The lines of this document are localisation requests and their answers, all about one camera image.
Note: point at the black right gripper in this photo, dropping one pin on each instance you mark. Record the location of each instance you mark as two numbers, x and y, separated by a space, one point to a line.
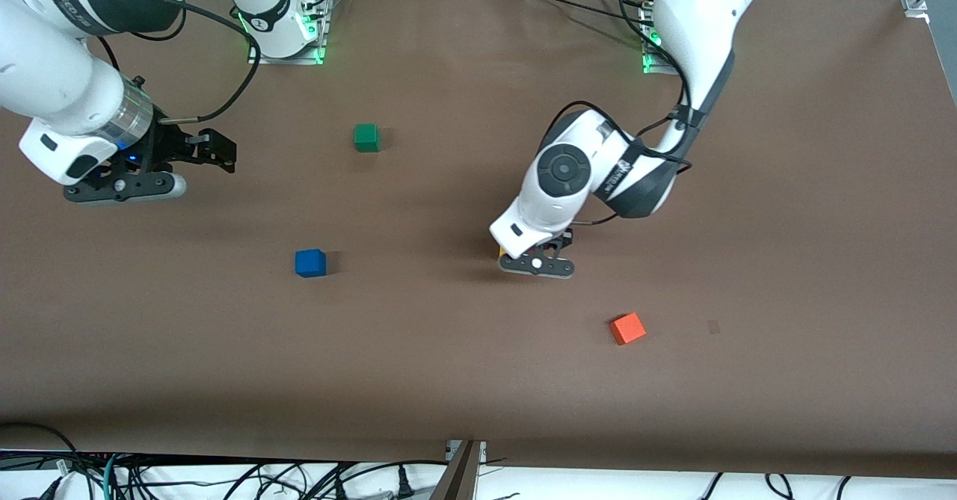
166 143

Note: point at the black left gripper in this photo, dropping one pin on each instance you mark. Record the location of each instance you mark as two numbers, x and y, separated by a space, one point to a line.
566 241

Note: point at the blue cube block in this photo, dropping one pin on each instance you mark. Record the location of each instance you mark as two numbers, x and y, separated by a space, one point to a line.
309 263

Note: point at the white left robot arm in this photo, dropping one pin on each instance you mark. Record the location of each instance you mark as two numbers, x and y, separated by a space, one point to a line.
703 29

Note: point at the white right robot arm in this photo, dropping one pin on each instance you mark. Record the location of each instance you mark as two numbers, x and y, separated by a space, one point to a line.
52 74

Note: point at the orange cube block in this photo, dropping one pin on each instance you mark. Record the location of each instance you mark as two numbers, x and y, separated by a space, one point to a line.
627 329

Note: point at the green cube block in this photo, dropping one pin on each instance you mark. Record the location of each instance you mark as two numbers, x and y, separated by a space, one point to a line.
366 138

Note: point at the brown table cover sheet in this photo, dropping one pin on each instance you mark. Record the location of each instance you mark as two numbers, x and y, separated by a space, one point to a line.
448 380

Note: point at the black power plug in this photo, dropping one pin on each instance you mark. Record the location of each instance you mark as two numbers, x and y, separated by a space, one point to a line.
404 483

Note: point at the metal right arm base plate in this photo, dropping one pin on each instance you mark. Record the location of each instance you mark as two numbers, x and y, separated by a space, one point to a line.
318 44

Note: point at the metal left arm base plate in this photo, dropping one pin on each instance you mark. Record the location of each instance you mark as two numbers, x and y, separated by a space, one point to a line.
649 63

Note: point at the metal bracket beam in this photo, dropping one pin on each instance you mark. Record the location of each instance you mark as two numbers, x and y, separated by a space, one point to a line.
460 477

